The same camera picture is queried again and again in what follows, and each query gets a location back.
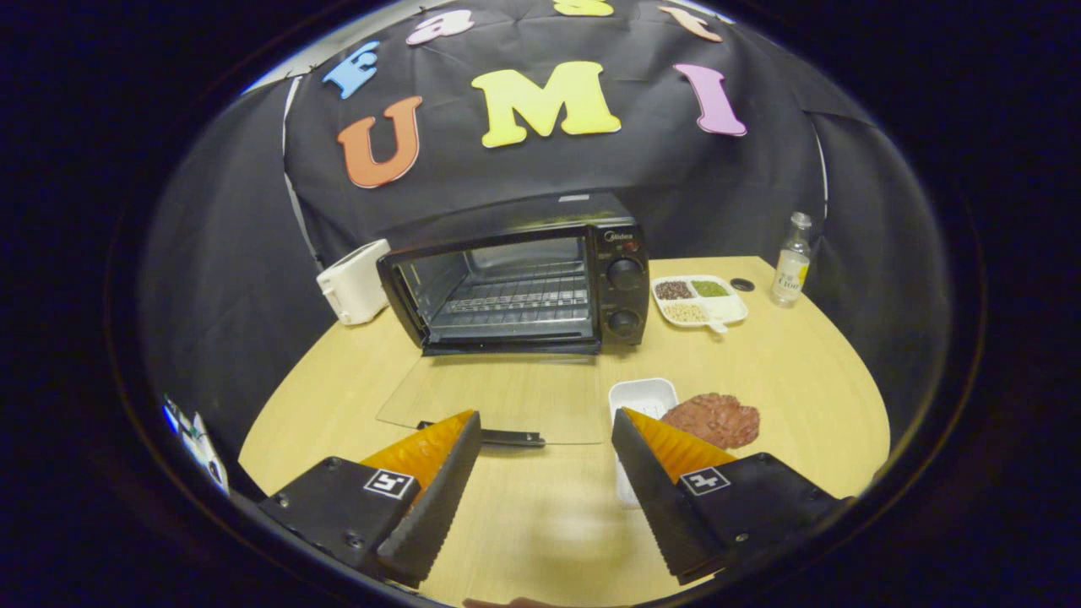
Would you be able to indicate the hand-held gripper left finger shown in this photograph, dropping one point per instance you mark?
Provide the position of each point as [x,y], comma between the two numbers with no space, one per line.
[439,498]

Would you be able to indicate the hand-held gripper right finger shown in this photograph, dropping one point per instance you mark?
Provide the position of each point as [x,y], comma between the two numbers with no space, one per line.
[659,498]

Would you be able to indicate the reddish brown meat piece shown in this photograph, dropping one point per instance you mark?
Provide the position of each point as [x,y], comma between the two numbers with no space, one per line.
[718,418]

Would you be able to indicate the black toaster oven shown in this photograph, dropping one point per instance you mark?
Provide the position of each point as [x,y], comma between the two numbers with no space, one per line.
[623,246]

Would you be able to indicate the white bread toaster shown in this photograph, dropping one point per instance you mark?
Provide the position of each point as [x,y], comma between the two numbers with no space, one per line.
[355,283]

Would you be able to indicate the small white rectangular dish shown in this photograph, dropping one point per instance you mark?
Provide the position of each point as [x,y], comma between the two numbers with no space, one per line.
[642,395]

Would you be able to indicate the white divided dish with grains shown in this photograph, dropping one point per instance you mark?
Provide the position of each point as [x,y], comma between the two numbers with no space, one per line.
[686,313]

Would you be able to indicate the small round black disc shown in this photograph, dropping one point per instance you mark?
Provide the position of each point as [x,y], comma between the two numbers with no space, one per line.
[741,284]

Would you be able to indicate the white and blue object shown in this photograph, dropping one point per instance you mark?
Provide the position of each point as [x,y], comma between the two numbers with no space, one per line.
[198,439]

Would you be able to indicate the clear glass bottle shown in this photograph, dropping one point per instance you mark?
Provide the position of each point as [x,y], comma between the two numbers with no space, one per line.
[790,274]

